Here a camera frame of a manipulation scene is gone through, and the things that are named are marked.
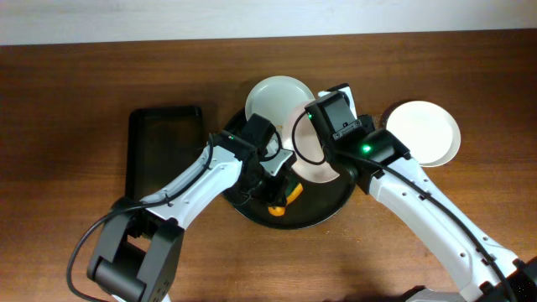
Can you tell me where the green and yellow sponge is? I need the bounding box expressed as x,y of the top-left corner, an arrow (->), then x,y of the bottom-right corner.
268,182 -> 304,216

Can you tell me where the pale pink plate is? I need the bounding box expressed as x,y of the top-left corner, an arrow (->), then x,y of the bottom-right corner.
282,102 -> 339,183

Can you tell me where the white plate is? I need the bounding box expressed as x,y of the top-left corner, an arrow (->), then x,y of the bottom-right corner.
385,101 -> 461,168

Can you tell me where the pale green plate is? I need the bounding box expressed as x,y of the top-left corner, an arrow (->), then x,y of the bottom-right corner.
244,75 -> 314,128

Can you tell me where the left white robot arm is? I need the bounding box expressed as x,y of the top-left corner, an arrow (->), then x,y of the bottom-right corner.
86,131 -> 296,301

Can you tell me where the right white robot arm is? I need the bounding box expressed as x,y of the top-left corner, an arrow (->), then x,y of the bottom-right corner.
324,114 -> 536,301

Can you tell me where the round black tray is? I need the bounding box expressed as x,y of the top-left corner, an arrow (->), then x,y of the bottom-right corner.
220,107 -> 357,230

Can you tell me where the black rectangular tray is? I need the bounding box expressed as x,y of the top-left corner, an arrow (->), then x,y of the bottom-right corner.
125,106 -> 206,200

